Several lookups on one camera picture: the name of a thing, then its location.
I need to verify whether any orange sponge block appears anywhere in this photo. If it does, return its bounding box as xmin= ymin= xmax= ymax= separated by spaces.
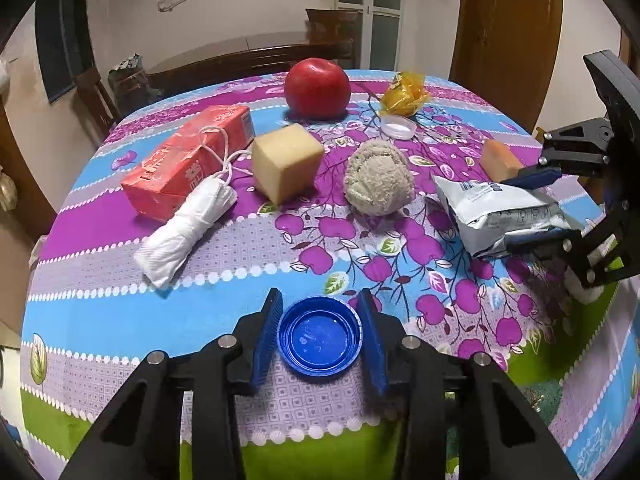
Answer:
xmin=481 ymin=139 xmax=526 ymax=181

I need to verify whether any dark wooden dining table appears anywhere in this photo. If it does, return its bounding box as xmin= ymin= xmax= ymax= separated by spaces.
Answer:
xmin=145 ymin=30 xmax=351 ymax=98

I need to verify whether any yellow plastic wrapper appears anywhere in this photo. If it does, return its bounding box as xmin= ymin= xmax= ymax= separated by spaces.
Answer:
xmin=378 ymin=71 xmax=431 ymax=117

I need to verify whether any red apple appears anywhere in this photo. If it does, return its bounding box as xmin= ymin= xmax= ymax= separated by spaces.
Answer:
xmin=285 ymin=58 xmax=351 ymax=121

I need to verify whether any red paper carton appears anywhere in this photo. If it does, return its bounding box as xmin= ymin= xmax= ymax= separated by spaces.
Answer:
xmin=121 ymin=105 xmax=255 ymax=222

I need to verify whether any beige cube sponge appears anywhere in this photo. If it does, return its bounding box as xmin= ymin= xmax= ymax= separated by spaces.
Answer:
xmin=251 ymin=123 xmax=326 ymax=206

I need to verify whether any small white plastic lid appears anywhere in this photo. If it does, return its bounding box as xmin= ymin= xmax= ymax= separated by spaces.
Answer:
xmin=380 ymin=114 xmax=416 ymax=139

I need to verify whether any glass panel door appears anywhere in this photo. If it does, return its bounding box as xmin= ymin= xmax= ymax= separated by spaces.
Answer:
xmin=337 ymin=0 xmax=403 ymax=61

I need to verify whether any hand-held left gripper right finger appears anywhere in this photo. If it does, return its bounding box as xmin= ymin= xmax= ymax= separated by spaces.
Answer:
xmin=356 ymin=287 xmax=581 ymax=480

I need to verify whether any grey fuzzy ball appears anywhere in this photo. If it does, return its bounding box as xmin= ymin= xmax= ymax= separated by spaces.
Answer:
xmin=344 ymin=140 xmax=415 ymax=218

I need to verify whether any brown wooden door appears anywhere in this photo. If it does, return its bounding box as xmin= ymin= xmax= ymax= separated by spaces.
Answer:
xmin=450 ymin=0 xmax=563 ymax=126

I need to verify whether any blue plastic lid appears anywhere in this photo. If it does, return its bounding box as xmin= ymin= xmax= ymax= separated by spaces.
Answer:
xmin=278 ymin=296 xmax=363 ymax=380

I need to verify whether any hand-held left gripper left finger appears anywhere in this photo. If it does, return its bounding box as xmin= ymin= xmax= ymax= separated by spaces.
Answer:
xmin=59 ymin=287 xmax=284 ymax=480

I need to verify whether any dark window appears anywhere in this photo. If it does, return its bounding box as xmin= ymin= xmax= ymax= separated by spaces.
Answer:
xmin=35 ymin=0 xmax=96 ymax=106

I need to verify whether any grey white foil pouch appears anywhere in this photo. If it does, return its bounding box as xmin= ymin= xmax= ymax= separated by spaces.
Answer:
xmin=432 ymin=175 xmax=584 ymax=259

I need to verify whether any dark wooden chair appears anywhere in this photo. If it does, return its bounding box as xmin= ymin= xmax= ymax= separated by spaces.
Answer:
xmin=305 ymin=7 xmax=361 ymax=68
xmin=75 ymin=66 xmax=123 ymax=136

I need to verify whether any dark bag with clutter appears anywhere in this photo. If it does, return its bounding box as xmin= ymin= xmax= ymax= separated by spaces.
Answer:
xmin=109 ymin=55 xmax=151 ymax=116

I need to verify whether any white rolled cloth bag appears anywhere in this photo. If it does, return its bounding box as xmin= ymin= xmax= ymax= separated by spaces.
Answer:
xmin=134 ymin=124 xmax=253 ymax=289

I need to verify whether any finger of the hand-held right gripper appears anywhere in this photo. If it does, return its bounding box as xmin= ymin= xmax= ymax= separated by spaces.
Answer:
xmin=500 ymin=119 xmax=615 ymax=189
xmin=504 ymin=210 xmax=640 ymax=289

